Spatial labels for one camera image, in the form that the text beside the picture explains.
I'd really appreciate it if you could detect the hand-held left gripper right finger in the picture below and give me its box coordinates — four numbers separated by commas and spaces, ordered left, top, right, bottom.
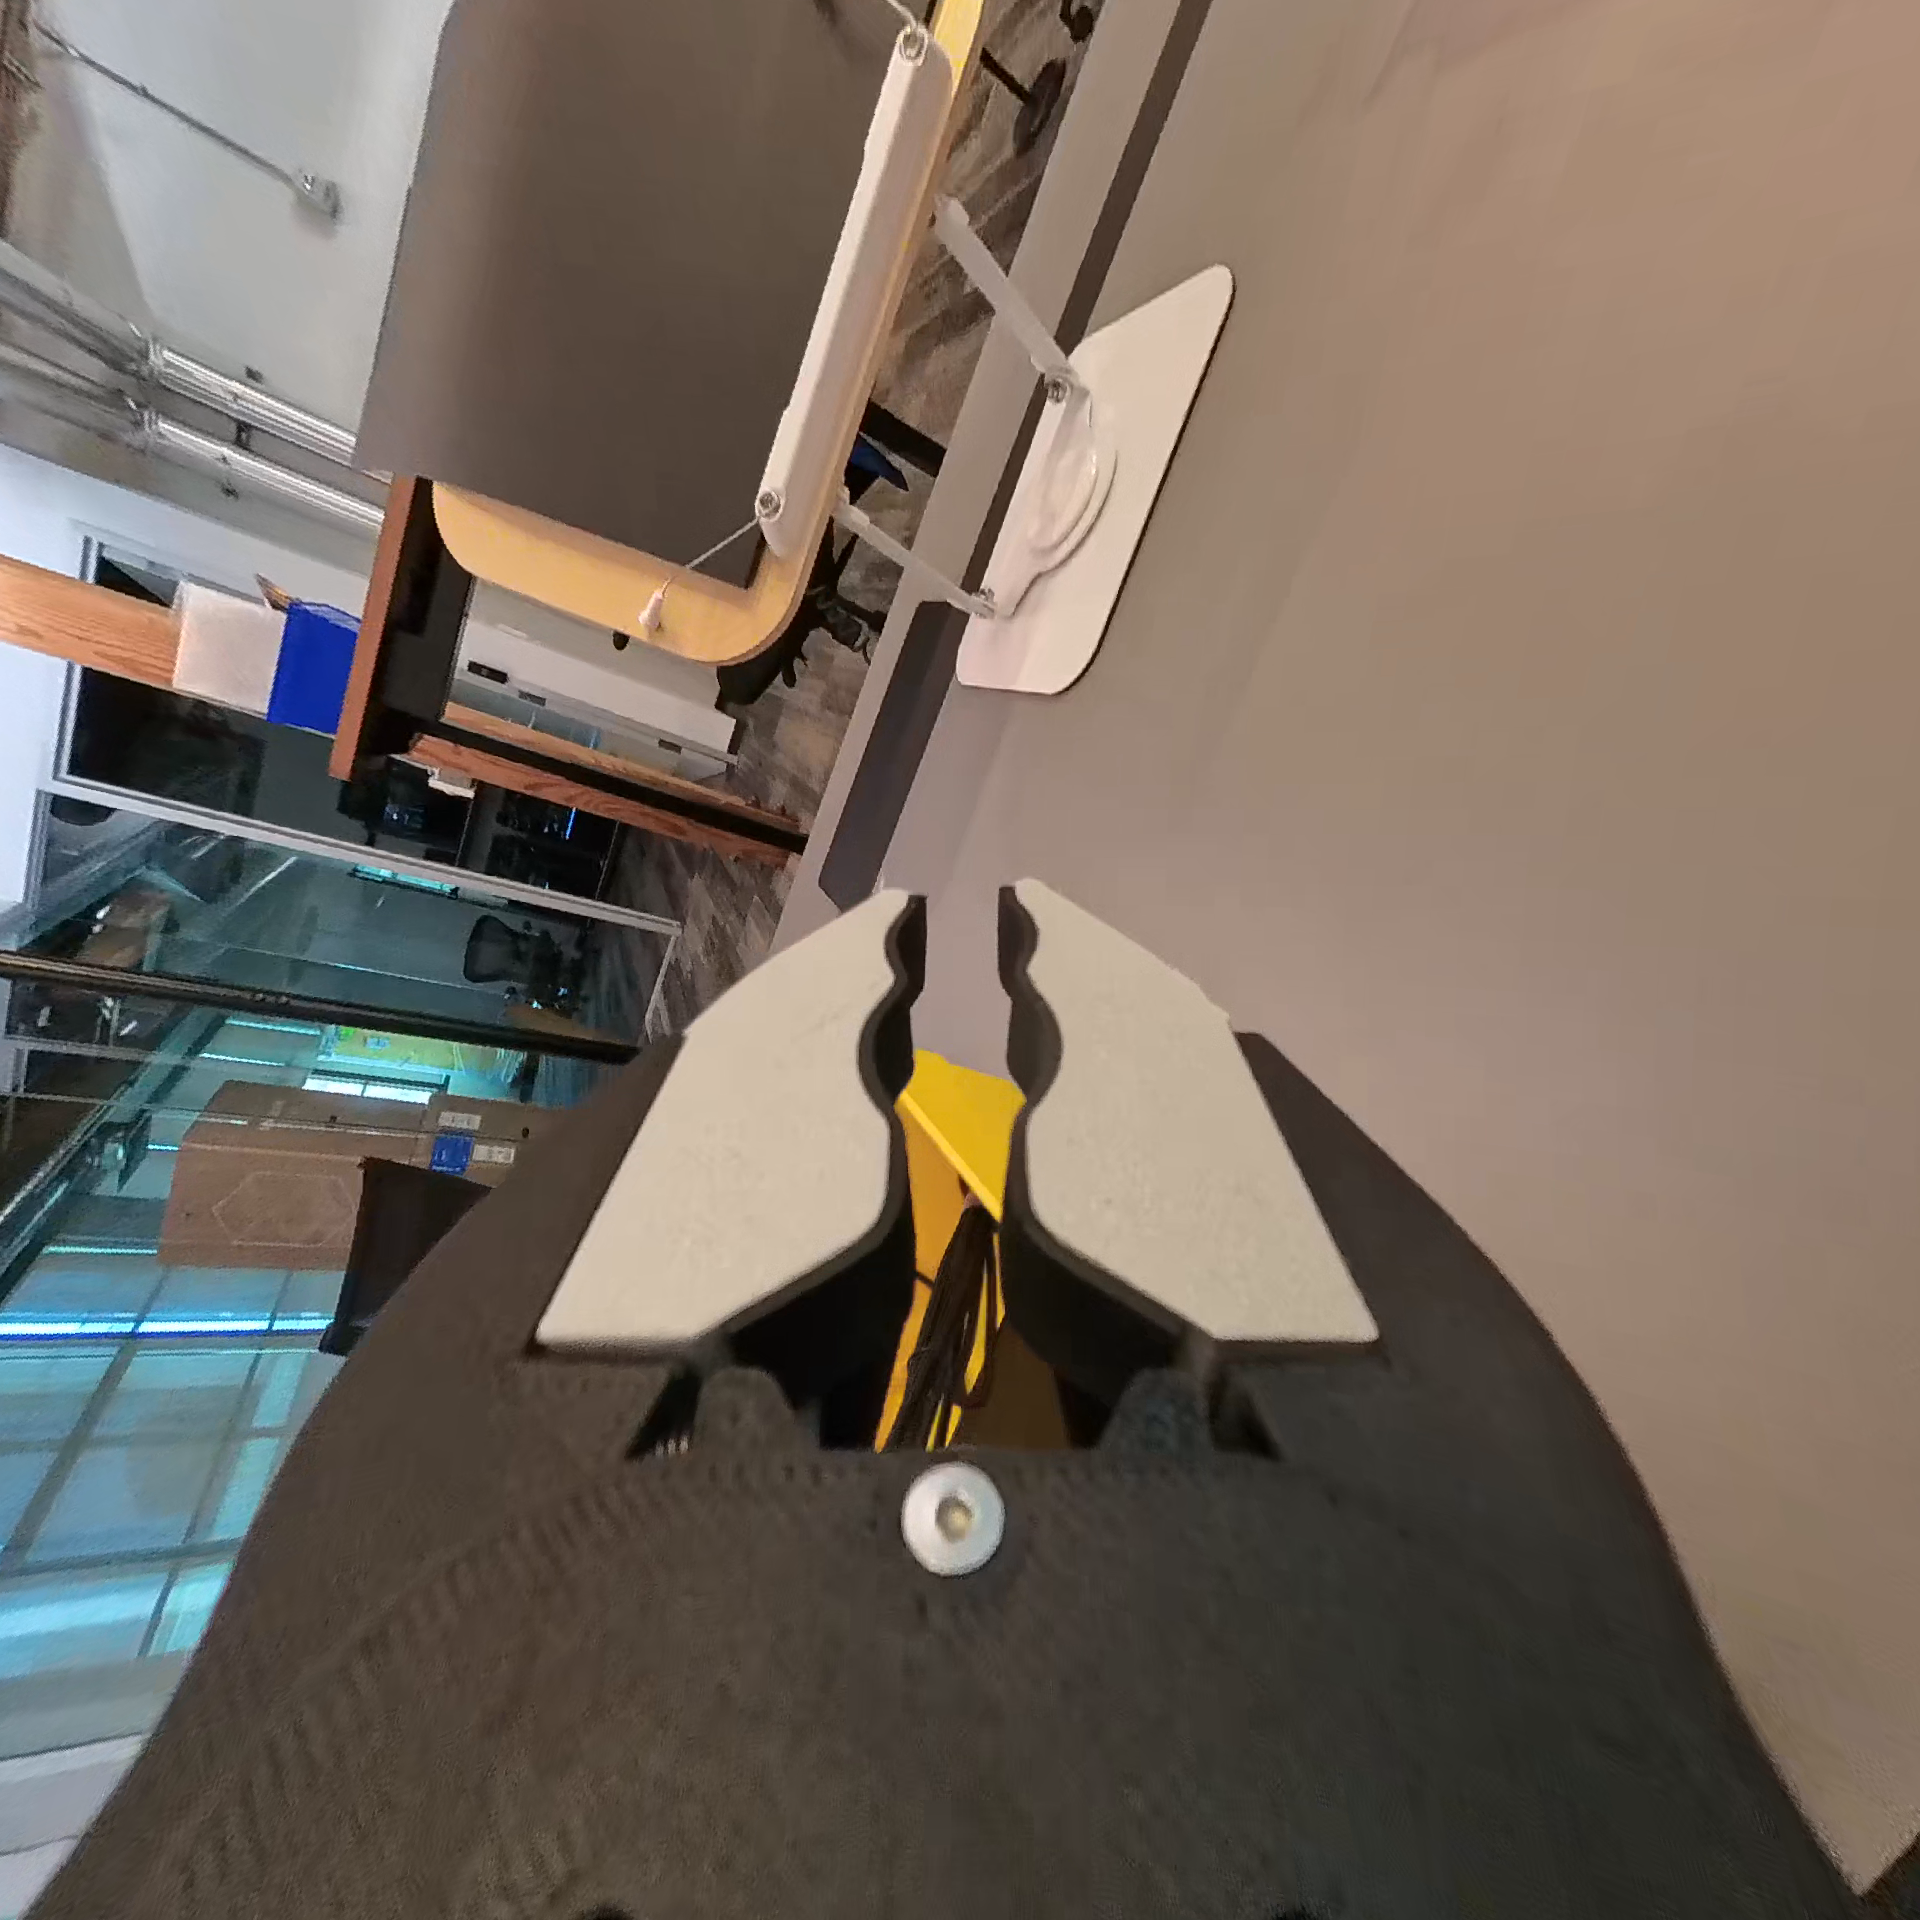
996, 872, 1386, 1402

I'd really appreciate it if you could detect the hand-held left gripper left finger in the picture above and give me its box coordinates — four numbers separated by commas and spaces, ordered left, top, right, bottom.
532, 886, 935, 1374

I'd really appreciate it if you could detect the yellow plastic bin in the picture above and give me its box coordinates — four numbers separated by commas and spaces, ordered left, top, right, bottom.
888, 1051, 1059, 1461

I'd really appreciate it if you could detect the black usb-c cable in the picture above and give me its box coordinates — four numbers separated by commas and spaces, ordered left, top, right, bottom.
912, 1254, 1010, 1448

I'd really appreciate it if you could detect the black office chair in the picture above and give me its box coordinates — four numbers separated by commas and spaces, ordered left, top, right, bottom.
459, 909, 591, 1011

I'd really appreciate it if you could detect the cardboard box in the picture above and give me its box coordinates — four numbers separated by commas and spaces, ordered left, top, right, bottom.
159, 1081, 548, 1269

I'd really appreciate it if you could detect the wooden topped desk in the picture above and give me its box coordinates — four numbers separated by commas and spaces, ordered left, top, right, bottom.
324, 474, 812, 878

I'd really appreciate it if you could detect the blue box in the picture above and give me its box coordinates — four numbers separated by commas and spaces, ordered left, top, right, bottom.
266, 600, 370, 734

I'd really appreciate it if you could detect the white storage box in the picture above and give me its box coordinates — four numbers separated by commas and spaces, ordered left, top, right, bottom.
167, 576, 290, 701

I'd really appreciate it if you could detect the white tablet stand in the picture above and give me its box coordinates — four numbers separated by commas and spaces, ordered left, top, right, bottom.
355, 0, 992, 674

